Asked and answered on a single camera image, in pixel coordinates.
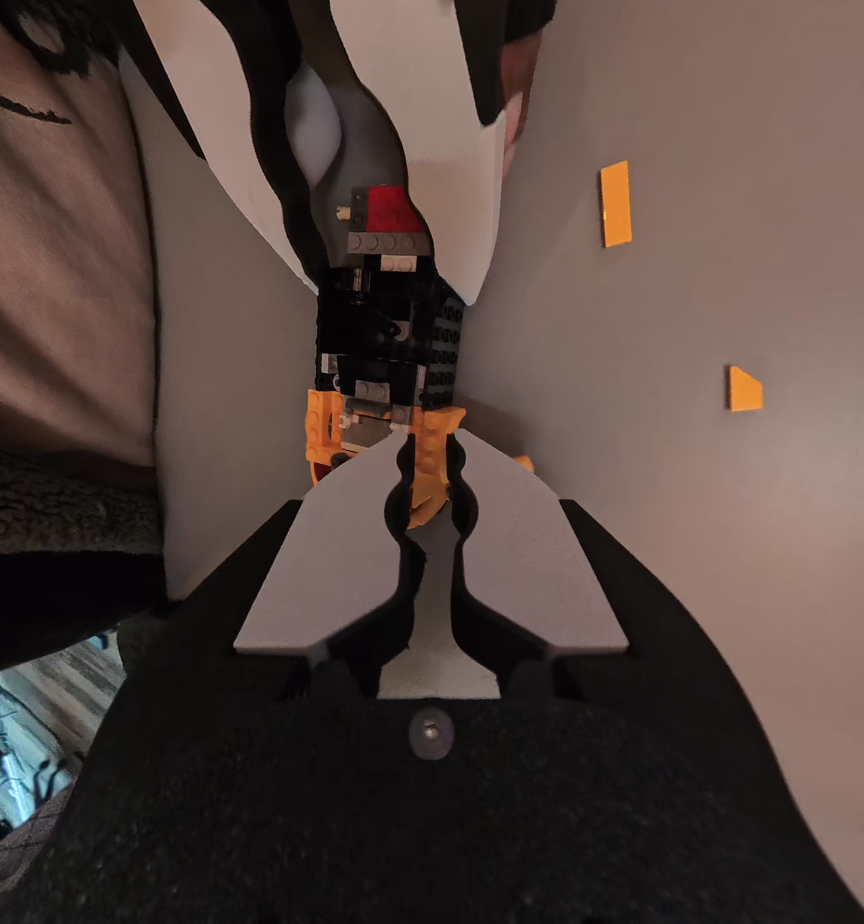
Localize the person's left hand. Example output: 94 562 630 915
503 36 541 179

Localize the orange lego wedge tile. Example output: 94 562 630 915
726 364 765 413

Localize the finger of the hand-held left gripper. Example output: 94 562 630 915
329 0 510 309
134 0 329 293

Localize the dark fleece jacket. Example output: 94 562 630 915
0 444 169 680

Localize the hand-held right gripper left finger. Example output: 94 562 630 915
232 432 416 659

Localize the beige printed shirt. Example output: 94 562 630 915
0 0 164 474

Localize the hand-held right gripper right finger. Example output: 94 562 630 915
445 428 631 658

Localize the orange and black lego car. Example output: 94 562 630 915
304 184 535 529

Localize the flat orange lego tile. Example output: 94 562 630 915
598 159 633 249

